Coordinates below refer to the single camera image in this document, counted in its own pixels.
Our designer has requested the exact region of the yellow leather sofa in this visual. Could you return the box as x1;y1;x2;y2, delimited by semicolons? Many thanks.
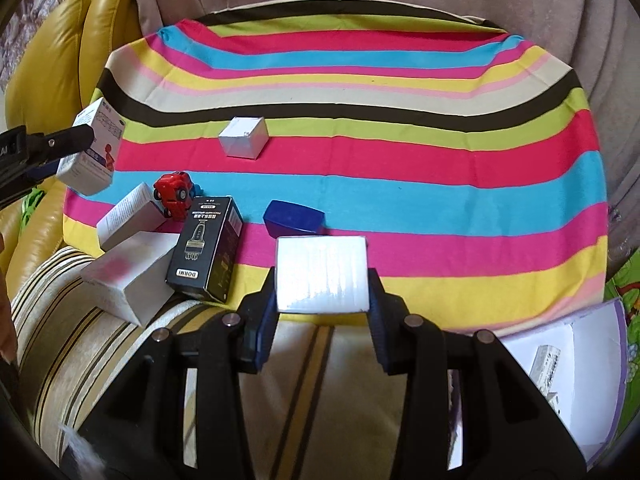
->
0;0;143;281

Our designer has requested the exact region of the beige gold striped cushion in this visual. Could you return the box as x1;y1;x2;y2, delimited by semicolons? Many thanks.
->
10;245;416;480

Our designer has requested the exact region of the white fluffy cloth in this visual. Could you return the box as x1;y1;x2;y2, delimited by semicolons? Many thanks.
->
57;422;108;476

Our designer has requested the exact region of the plain white box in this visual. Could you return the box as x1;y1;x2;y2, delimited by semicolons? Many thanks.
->
276;235;370;315

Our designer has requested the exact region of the black box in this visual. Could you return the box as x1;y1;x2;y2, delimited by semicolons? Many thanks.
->
165;195;244;304

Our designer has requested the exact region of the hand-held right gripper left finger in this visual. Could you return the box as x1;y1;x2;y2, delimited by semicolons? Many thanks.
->
87;265;281;480

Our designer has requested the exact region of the small white box grey label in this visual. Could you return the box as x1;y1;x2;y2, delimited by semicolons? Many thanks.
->
530;344;566;411

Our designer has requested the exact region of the white box with red print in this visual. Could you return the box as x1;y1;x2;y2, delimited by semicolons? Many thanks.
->
56;97;125;197

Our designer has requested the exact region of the red and blue toy car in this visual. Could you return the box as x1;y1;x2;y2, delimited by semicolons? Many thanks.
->
152;171;201;220

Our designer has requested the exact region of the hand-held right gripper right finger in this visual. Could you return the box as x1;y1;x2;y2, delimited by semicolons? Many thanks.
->
367;267;588;480

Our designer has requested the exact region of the white box with pink blot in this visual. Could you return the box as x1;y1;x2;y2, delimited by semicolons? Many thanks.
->
80;230;191;328

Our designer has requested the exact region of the small white cube box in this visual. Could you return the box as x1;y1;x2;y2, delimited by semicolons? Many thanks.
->
218;116;269;160

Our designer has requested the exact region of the green cloth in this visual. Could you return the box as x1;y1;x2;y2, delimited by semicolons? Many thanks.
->
20;187;48;231

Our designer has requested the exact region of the purple and white carton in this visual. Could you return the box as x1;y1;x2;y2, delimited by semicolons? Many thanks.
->
447;297;628;471

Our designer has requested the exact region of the blue oval case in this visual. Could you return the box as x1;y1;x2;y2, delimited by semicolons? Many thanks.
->
263;200;325;237

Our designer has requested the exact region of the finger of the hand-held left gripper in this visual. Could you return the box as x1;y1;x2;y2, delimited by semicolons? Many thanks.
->
0;162;58;206
25;126;96;161

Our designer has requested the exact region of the colourful striped cloth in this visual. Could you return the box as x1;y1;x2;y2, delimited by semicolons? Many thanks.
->
62;0;608;333

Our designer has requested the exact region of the long white box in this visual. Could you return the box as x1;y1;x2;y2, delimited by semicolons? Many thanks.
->
96;181;168;252

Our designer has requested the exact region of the green cartoon printed mat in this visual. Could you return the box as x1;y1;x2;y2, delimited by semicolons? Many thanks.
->
602;255;640;401

